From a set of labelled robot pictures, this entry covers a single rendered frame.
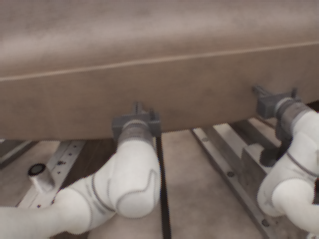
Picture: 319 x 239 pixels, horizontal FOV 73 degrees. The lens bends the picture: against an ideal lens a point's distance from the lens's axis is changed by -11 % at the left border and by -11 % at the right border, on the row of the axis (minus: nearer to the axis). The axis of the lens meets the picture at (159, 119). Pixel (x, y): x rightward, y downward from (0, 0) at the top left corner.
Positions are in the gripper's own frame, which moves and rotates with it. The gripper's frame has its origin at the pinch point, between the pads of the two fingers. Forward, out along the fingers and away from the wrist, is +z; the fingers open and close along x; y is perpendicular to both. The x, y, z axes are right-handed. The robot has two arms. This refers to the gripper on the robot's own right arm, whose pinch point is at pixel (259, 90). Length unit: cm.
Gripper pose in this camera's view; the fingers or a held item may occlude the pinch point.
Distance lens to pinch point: 84.3
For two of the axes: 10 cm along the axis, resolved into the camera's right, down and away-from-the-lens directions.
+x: -9.7, 2.0, -1.4
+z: -2.2, -5.0, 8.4
